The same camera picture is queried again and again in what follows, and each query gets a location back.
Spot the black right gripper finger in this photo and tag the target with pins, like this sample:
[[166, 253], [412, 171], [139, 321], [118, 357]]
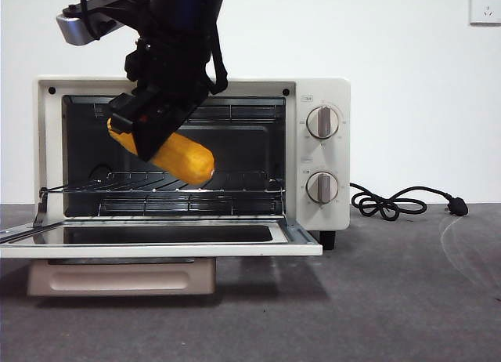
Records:
[[152, 138], [121, 127]]

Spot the yellow corn cob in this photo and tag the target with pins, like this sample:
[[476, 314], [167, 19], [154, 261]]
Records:
[[188, 162]]

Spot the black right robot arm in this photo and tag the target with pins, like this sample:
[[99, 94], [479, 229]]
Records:
[[184, 44]]

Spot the cream oven knob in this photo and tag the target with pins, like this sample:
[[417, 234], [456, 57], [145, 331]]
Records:
[[323, 122], [322, 187]]

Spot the cream Toshiba toaster oven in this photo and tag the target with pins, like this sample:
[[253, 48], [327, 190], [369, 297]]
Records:
[[341, 158]]

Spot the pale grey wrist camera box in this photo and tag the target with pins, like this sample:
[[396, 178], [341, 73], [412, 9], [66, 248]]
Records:
[[74, 31]]

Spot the white wall socket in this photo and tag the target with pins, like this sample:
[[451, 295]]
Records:
[[486, 7]]

